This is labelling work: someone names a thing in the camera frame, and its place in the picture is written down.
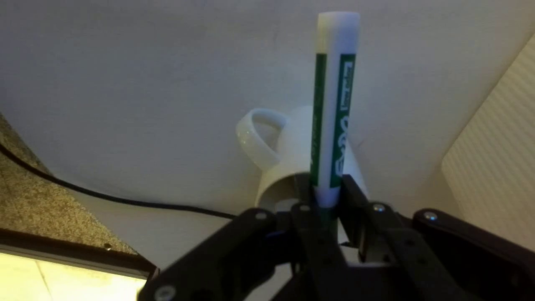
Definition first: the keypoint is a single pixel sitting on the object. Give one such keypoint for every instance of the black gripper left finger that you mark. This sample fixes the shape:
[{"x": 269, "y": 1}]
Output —
[{"x": 245, "y": 253}]

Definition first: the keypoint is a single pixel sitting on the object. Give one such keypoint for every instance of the green Expo marker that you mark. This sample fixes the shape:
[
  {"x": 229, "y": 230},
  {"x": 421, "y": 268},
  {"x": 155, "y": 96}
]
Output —
[{"x": 336, "y": 69}]

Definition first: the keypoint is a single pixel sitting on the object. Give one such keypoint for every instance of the white plastic basket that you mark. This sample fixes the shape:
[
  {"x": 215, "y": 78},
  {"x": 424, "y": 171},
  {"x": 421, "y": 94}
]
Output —
[{"x": 491, "y": 168}]

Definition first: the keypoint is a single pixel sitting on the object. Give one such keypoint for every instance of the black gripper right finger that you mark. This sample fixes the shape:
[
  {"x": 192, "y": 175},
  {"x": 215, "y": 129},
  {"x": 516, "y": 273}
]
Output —
[{"x": 441, "y": 257}]

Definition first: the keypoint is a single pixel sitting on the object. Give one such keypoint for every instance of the white ceramic mug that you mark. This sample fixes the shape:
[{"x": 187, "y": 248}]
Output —
[{"x": 280, "y": 146}]

